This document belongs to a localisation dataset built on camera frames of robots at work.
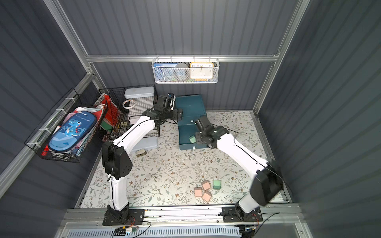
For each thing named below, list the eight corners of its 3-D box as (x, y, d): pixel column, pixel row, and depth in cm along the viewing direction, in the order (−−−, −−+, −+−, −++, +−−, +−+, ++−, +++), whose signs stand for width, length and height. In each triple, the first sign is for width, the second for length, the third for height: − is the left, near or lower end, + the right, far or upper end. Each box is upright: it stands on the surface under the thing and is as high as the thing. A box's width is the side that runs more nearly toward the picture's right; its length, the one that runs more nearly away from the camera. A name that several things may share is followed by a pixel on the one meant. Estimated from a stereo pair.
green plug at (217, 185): (213, 189, 84) (213, 188, 82) (212, 181, 86) (212, 180, 85) (220, 189, 84) (221, 188, 82) (219, 181, 86) (220, 180, 85)
